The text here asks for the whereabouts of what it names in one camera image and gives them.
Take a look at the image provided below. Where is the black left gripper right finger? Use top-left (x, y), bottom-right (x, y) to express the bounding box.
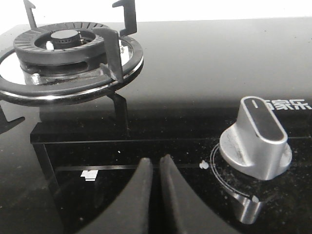
top-left (159, 155), bottom-right (238, 234)

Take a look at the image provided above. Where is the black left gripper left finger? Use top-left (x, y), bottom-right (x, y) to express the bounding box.
top-left (79, 158), bottom-right (153, 234)

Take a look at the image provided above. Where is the black left burner head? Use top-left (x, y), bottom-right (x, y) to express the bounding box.
top-left (13, 22), bottom-right (106, 77)

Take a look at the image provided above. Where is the black glass gas stove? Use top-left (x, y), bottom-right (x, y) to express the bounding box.
top-left (0, 18), bottom-right (312, 234)

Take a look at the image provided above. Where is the silver stove knob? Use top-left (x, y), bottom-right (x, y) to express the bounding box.
top-left (219, 96), bottom-right (292, 180)

